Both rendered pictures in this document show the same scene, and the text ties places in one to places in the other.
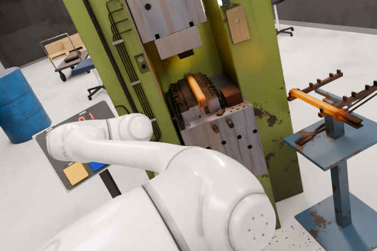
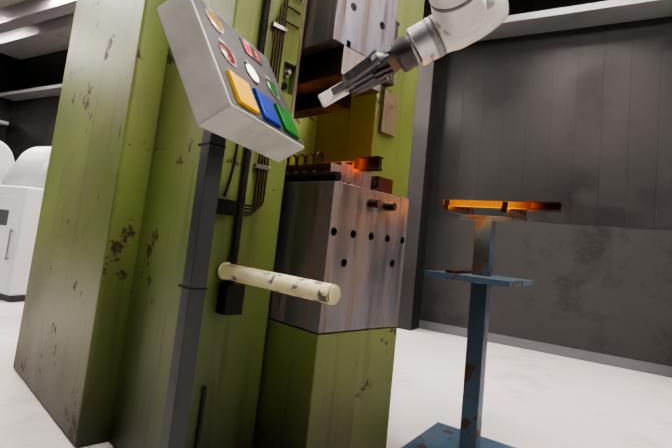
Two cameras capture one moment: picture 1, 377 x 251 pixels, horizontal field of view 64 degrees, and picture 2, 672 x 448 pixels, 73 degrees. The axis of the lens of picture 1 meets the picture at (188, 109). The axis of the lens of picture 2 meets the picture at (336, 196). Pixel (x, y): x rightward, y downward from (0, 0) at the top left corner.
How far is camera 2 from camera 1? 139 cm
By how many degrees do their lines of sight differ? 54
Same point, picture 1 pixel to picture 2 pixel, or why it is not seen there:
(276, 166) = not seen: hidden behind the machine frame
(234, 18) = (389, 103)
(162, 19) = (360, 32)
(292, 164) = not seen: hidden behind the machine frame
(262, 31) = (402, 140)
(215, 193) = not seen: outside the picture
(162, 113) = (277, 168)
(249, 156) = (388, 281)
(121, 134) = not seen: outside the picture
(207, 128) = (362, 198)
